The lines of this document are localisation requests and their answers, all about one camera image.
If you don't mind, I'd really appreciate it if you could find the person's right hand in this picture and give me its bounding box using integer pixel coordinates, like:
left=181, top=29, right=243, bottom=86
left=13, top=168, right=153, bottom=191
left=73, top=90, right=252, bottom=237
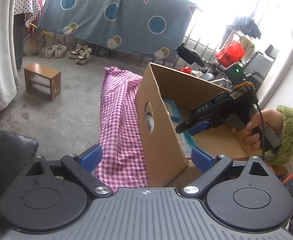
left=231, top=109, right=284, bottom=153

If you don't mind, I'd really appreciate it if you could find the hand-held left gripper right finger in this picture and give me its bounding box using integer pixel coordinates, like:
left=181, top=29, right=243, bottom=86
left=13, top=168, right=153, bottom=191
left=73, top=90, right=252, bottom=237
left=179, top=146, right=274, bottom=198

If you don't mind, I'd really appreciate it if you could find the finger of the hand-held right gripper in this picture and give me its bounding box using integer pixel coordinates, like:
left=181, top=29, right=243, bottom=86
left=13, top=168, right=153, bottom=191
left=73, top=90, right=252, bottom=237
left=188, top=121, right=218, bottom=136
left=175, top=119, right=212, bottom=134

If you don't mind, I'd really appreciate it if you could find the green and white sneaker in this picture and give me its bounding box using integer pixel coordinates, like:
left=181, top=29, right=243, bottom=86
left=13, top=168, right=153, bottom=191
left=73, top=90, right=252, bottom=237
left=69, top=44, right=88, bottom=59
left=76, top=48, right=92, bottom=65

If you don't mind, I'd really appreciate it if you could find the blue patterned bed sheet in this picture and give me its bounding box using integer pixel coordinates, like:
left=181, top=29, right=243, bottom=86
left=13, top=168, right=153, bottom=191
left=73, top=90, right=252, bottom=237
left=37, top=0, right=198, bottom=60

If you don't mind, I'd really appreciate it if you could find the blue face mask pack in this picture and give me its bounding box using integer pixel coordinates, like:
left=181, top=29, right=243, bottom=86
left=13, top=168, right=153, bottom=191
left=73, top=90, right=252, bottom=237
left=178, top=129, right=198, bottom=157

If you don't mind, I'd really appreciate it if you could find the small wooden stool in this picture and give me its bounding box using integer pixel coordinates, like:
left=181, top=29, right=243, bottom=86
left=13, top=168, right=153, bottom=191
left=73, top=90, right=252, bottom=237
left=24, top=63, right=61, bottom=101

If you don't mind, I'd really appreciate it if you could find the wheelchair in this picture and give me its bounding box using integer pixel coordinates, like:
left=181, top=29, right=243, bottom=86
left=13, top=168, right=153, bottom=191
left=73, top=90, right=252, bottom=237
left=203, top=44, right=279, bottom=90

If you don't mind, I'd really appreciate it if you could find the dark hanging garment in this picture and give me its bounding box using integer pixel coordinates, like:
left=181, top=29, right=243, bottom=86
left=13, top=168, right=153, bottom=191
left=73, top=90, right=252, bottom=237
left=226, top=16, right=262, bottom=40

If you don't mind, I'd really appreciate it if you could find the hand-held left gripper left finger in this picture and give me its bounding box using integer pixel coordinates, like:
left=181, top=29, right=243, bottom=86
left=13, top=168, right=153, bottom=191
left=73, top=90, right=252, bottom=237
left=24, top=144, right=113, bottom=197

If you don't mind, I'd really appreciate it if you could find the black padded seat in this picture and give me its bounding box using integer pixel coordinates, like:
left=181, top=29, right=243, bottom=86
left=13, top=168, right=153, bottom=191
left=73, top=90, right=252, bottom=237
left=175, top=43, right=204, bottom=67

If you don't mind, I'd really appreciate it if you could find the white curtain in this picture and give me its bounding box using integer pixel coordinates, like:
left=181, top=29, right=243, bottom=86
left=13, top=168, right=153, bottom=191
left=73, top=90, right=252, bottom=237
left=0, top=0, right=21, bottom=112

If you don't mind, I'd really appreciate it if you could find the yellow pole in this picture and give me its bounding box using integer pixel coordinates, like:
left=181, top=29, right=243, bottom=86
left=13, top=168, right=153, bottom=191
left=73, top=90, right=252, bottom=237
left=30, top=24, right=62, bottom=43

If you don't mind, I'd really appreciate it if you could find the brown cardboard box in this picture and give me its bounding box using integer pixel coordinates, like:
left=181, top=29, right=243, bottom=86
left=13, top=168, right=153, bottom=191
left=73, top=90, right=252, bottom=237
left=135, top=62, right=289, bottom=188

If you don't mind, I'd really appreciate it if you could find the pink checked cloth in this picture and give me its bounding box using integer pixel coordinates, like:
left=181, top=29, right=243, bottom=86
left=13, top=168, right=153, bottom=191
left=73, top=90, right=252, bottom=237
left=95, top=66, right=149, bottom=189

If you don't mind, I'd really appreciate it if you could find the polka-dot cloth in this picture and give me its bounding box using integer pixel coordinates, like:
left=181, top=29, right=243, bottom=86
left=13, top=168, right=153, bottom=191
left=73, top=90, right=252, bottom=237
left=14, top=0, right=41, bottom=28

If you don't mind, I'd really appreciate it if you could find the black leather seat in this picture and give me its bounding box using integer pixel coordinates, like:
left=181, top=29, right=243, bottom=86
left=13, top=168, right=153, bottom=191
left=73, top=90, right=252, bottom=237
left=0, top=127, right=39, bottom=230

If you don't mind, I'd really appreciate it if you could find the red plastic bag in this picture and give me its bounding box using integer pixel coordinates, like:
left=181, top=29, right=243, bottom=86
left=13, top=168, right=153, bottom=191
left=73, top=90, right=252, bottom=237
left=215, top=40, right=246, bottom=68

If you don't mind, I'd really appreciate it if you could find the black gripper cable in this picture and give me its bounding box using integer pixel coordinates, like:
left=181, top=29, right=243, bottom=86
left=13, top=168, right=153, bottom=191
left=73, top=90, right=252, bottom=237
left=255, top=102, right=267, bottom=157

